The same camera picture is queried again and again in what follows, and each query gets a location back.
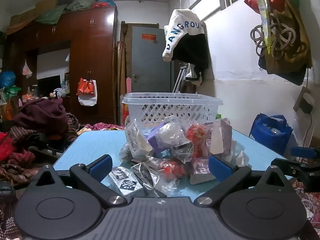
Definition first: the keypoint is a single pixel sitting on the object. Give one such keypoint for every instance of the pink plastic bag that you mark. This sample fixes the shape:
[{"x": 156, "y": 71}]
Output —
[{"x": 27, "y": 70}]

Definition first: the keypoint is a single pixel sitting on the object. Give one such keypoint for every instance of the small purple box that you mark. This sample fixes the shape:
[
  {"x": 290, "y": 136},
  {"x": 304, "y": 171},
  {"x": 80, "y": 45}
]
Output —
[{"x": 153, "y": 141}]

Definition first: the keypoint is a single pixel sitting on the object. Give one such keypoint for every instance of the clear bag with round item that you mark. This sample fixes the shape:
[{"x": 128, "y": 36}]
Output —
[{"x": 172, "y": 132}]

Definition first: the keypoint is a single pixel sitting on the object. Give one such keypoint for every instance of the white garment with blue letters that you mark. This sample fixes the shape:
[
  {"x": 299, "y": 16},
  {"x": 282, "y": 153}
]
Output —
[{"x": 180, "y": 22}]

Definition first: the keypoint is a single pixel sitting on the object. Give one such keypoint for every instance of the floral printed blanket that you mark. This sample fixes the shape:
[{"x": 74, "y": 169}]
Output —
[{"x": 102, "y": 126}]

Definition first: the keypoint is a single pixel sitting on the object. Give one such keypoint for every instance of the red printed package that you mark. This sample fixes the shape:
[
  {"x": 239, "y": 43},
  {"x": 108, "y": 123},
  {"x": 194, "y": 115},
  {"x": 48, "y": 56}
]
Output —
[{"x": 125, "y": 113}]

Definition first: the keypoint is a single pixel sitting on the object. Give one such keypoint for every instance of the grey metal door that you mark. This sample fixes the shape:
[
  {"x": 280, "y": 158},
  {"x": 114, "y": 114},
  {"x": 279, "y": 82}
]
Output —
[{"x": 150, "y": 62}]

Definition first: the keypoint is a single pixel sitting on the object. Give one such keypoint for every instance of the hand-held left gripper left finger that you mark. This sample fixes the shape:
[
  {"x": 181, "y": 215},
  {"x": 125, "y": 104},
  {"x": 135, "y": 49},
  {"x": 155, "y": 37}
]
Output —
[{"x": 101, "y": 167}]

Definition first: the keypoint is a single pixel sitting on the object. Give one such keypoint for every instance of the clear bag with white paper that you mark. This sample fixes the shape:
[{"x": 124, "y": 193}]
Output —
[{"x": 135, "y": 140}]

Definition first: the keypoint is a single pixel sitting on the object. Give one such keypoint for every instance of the blue fabric bag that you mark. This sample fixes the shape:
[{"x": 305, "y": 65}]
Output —
[{"x": 270, "y": 135}]

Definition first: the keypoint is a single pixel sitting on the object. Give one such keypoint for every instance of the purple box with white print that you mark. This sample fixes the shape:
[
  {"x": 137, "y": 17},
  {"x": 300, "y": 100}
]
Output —
[{"x": 200, "y": 171}]

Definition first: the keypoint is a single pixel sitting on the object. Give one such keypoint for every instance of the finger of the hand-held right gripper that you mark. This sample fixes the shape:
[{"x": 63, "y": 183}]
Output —
[
  {"x": 305, "y": 152},
  {"x": 295, "y": 168}
]

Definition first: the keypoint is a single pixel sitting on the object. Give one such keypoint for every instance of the white plastic basket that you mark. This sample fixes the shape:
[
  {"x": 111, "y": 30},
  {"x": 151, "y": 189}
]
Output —
[{"x": 175, "y": 110}]

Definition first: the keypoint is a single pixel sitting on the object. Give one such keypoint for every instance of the black television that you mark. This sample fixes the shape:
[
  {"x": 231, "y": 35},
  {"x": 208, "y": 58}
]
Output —
[{"x": 48, "y": 85}]

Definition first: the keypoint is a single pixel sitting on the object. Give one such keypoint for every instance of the metal crutch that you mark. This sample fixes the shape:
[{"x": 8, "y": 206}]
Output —
[{"x": 181, "y": 76}]

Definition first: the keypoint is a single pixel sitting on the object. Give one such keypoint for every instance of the black hanging garment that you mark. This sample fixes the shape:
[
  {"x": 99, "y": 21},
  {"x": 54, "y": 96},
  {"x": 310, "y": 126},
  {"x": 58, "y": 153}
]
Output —
[{"x": 192, "y": 50}]

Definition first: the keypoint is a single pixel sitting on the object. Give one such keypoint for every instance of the red and white plastic bag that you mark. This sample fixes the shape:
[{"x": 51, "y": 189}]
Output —
[{"x": 86, "y": 90}]

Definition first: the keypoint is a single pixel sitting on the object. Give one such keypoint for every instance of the yellow green strip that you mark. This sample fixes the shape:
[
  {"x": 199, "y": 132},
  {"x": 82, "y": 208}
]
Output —
[{"x": 265, "y": 17}]

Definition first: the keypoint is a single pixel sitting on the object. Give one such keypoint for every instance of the black item in clear bag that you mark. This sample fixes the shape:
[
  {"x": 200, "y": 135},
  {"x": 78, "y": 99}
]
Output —
[{"x": 181, "y": 151}]

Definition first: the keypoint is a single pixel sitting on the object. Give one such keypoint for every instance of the wall charger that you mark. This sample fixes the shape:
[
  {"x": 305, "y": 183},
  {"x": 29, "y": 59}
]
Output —
[{"x": 305, "y": 101}]

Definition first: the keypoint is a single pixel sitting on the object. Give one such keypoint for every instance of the brown wooden wardrobe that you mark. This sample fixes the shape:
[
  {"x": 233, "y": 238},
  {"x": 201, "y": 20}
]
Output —
[{"x": 95, "y": 55}]

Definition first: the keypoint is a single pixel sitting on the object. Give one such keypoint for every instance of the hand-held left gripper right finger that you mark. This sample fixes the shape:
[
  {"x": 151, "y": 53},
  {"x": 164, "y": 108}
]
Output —
[{"x": 220, "y": 170}]

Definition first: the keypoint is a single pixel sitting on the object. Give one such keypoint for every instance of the cardboard box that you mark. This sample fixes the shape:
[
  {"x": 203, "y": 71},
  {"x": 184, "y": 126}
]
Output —
[{"x": 30, "y": 12}]

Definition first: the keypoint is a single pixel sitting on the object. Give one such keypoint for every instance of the red wrapped packet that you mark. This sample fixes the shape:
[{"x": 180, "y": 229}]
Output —
[{"x": 197, "y": 140}]

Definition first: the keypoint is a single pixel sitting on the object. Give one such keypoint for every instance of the purple and white box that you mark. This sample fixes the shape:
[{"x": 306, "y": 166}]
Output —
[{"x": 222, "y": 135}]

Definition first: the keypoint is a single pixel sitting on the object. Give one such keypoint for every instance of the silver plastic bag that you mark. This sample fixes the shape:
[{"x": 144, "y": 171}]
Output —
[{"x": 145, "y": 176}]

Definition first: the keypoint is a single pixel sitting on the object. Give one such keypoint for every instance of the blue plastic bag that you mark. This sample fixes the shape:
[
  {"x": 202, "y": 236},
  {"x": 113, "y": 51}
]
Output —
[{"x": 7, "y": 78}]

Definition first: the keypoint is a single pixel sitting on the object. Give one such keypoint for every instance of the plaid cloth pile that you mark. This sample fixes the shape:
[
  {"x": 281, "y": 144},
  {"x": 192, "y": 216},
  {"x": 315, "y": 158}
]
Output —
[{"x": 17, "y": 152}]

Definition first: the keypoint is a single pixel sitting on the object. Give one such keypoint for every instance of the red packet in clear bag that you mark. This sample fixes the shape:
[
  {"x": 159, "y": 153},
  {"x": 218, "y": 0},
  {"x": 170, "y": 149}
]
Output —
[{"x": 173, "y": 167}]

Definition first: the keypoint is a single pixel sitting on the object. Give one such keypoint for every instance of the green cloth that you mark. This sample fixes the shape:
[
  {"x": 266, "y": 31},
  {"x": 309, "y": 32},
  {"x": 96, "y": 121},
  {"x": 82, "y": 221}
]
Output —
[{"x": 55, "y": 13}]

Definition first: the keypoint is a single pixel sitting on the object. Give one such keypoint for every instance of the black and white patterned box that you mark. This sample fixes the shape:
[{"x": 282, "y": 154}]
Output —
[{"x": 125, "y": 183}]

